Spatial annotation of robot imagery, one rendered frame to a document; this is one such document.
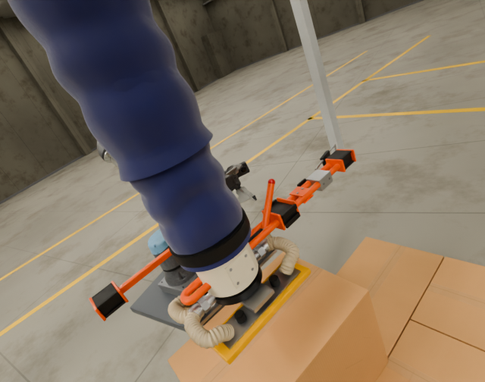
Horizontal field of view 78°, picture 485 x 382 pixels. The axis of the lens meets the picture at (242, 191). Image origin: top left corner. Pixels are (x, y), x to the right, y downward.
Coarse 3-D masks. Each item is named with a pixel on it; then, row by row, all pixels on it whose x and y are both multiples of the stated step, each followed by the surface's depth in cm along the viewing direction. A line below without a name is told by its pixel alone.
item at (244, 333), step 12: (276, 276) 85; (288, 276) 87; (300, 276) 86; (276, 288) 85; (288, 288) 84; (276, 300) 82; (240, 312) 79; (252, 312) 81; (264, 312) 80; (240, 324) 79; (252, 324) 78; (264, 324) 78; (240, 336) 76; (252, 336) 76; (216, 348) 76; (228, 348) 75; (240, 348) 74; (228, 360) 72
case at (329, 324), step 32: (320, 288) 103; (352, 288) 98; (224, 320) 107; (288, 320) 97; (320, 320) 93; (352, 320) 93; (192, 352) 101; (256, 352) 92; (288, 352) 88; (320, 352) 85; (352, 352) 96; (384, 352) 109
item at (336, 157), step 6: (336, 150) 116; (342, 150) 114; (348, 150) 112; (330, 156) 113; (336, 156) 112; (342, 156) 110; (348, 156) 112; (354, 156) 112; (330, 162) 112; (336, 162) 110; (342, 162) 108; (348, 162) 112; (342, 168) 110
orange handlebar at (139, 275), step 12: (324, 168) 111; (336, 168) 108; (300, 192) 101; (312, 192) 101; (300, 204) 99; (264, 228) 92; (252, 240) 89; (168, 252) 102; (156, 264) 100; (144, 276) 98; (120, 288) 94; (192, 288) 82; (204, 288) 79; (180, 300) 79; (192, 300) 77
